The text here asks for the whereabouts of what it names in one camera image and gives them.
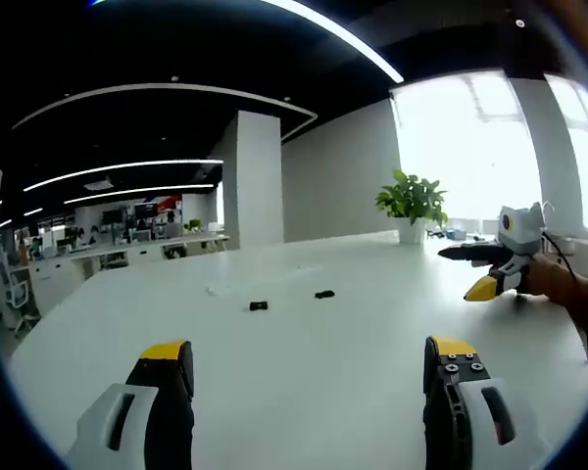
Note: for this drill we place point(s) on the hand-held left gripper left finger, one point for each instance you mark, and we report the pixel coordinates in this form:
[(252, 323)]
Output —
[(127, 421)]

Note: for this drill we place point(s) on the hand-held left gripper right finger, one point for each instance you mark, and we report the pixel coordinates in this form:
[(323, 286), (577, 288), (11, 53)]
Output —
[(470, 416)]

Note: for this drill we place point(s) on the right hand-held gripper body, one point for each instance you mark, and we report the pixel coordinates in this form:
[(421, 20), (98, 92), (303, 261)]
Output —
[(522, 230)]

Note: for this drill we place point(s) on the black plastic buckle pronged part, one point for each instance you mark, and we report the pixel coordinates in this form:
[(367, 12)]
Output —
[(324, 294)]

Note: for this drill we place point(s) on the black plastic buckle socket part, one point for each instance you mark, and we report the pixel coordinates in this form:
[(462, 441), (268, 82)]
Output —
[(259, 305)]

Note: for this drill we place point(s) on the person's right hand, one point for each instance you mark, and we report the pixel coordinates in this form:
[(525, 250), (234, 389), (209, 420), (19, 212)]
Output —
[(549, 279)]

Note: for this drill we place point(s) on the small blue box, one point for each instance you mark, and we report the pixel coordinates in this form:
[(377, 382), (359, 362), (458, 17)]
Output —
[(455, 233)]

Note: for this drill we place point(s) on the white plant pot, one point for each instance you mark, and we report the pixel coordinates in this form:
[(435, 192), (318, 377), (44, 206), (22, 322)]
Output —
[(411, 231)]

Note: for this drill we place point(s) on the green leafy plant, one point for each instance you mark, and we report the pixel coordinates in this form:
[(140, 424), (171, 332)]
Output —
[(411, 196)]

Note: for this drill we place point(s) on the white office chair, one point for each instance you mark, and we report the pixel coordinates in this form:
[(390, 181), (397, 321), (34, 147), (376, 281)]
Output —
[(17, 294)]

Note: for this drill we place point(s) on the row of white office desks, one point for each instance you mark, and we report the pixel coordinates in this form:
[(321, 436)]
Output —
[(127, 249)]

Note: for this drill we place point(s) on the straight ceiling light strip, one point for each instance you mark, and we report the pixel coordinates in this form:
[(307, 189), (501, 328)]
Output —
[(117, 167), (137, 191)]

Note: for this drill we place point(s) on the long bright ceiling light strip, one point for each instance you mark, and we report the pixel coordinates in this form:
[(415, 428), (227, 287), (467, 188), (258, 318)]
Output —
[(353, 41)]

